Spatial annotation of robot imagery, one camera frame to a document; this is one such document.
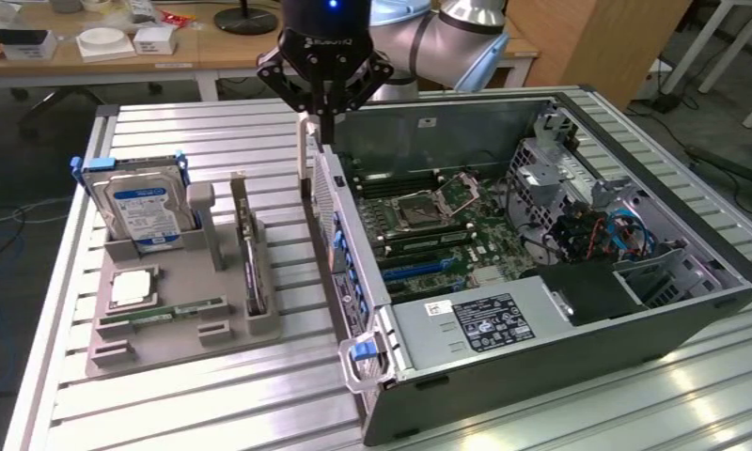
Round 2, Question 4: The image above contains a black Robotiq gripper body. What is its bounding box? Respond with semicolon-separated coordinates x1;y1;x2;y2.
278;0;376;113

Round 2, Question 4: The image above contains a graphics card with black fan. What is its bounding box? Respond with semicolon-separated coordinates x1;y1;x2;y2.
229;171;270;316

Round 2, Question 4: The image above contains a black round lamp base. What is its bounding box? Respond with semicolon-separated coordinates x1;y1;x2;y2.
213;0;282;37

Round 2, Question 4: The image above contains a small white box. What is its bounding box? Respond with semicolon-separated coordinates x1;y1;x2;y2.
130;25;179;56

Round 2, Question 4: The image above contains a grey patterned box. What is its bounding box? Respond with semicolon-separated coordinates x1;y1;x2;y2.
123;0;161;24

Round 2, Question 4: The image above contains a white round holder block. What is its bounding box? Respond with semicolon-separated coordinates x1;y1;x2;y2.
73;26;137;63

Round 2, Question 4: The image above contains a metal CPU socket cover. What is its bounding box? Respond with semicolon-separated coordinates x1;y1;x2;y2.
434;171;488;212

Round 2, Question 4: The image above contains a CPU socket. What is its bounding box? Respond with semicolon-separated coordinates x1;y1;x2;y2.
392;192;465;234

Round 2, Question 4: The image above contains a wooden desk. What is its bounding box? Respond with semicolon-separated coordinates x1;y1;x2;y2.
0;0;540;102

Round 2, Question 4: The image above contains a black chair base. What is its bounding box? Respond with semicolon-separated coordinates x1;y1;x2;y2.
10;82;163;137
681;143;752;189

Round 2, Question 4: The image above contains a wooden cabinet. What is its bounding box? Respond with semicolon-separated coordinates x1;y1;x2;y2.
506;0;694;109

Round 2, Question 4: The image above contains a metal drive cage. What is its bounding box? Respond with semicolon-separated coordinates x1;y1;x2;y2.
504;135;628;222

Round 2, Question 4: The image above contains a green motherboard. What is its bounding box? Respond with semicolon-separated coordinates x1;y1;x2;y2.
344;159;533;302

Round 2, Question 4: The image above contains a hard disk in blue caddy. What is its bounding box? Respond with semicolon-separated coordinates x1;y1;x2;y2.
67;149;193;257

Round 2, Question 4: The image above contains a white box with black lid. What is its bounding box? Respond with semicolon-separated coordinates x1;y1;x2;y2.
0;28;58;61

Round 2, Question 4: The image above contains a blue expansion slot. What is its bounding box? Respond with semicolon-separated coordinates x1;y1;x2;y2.
378;259;450;283

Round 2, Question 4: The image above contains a black power connector cluster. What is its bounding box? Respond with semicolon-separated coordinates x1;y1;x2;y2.
548;215;602;262

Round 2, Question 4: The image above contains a silver chipset heat sink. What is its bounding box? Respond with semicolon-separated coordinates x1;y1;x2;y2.
472;267;509;288

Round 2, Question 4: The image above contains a silver CPU chip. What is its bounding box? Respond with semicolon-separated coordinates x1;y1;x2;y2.
109;271;157;309

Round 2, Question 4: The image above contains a grey power supply unit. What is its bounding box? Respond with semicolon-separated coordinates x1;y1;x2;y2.
378;274;577;372

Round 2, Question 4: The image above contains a grey parts rack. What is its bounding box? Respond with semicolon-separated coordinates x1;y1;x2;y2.
85;180;283;377

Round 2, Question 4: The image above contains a grey disk bay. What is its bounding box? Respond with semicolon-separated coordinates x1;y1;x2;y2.
610;246;728;311

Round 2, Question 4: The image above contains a black open PC case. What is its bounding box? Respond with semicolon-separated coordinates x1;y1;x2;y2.
294;88;752;447

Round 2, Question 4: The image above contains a red wire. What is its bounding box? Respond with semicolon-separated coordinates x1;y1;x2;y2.
585;215;646;257

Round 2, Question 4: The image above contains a blue wire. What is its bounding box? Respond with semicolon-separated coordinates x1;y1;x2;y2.
606;209;657;259

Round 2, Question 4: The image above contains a blue floor cable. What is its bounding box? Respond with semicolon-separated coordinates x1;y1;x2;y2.
0;220;30;405

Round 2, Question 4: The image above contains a white table frame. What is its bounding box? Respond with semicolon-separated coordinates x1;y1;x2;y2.
657;0;752;128

